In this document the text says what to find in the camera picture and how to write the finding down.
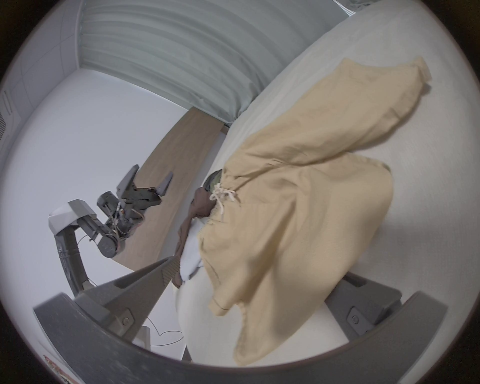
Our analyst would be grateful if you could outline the olive green garment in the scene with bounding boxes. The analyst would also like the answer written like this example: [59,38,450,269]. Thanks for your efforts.
[202,169,224,190]

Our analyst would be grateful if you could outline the bed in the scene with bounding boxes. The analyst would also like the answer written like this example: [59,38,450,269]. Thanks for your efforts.
[112,0,480,368]

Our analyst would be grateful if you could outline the black cable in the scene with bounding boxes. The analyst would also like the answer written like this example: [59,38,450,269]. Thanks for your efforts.
[145,318,185,346]

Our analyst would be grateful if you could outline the tan shorts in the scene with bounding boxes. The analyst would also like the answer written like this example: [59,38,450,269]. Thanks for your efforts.
[197,56,432,367]

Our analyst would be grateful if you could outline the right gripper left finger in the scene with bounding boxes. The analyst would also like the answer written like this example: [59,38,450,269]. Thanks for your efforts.
[85,256,181,343]

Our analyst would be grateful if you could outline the brown garment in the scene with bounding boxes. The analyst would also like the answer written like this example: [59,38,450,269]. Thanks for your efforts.
[172,187,214,289]

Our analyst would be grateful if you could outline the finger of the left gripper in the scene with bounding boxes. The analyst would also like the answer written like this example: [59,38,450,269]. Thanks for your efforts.
[157,172,174,196]
[118,165,140,196]

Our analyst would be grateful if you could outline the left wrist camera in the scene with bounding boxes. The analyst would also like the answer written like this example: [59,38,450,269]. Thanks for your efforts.
[97,190,120,211]

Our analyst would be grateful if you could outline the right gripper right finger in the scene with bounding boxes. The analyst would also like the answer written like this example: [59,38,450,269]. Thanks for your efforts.
[324,272,401,344]

